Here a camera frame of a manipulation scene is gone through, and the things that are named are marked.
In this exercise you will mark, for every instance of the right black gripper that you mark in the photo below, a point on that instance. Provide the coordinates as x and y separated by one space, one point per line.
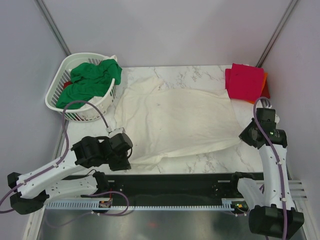
244 135

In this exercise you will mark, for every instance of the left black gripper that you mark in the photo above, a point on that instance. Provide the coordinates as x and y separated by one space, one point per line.
124 165

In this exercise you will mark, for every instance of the cream white t shirt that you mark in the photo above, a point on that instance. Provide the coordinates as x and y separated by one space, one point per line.
177 122

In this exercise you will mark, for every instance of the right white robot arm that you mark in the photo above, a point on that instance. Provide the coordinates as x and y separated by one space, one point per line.
272 211

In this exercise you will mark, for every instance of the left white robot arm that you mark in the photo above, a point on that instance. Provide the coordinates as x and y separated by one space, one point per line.
53 181

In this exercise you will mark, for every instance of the folded dark red t shirt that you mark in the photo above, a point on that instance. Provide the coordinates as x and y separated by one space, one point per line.
265 90

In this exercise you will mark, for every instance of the folded magenta t shirt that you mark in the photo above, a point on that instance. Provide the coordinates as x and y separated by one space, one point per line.
244 82

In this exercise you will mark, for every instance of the green t shirt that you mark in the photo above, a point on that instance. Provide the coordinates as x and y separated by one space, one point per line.
88 81

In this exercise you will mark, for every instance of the red t shirt in basket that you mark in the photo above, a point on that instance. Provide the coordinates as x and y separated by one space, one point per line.
66 84

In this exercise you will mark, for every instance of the white plastic laundry basket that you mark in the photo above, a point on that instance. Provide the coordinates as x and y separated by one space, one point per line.
86 113

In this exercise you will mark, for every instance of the right corner metal profile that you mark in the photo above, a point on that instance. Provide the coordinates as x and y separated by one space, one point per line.
276 33

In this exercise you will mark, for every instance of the corner metal profile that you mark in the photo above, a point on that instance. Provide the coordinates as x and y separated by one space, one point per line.
53 26
276 33

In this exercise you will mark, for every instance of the left corner metal profile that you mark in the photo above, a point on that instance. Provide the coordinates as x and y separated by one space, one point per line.
53 26

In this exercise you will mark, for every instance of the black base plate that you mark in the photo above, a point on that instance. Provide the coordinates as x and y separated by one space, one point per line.
169 188

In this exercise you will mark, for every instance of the white slotted cable duct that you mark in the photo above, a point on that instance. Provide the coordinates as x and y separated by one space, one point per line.
223 204

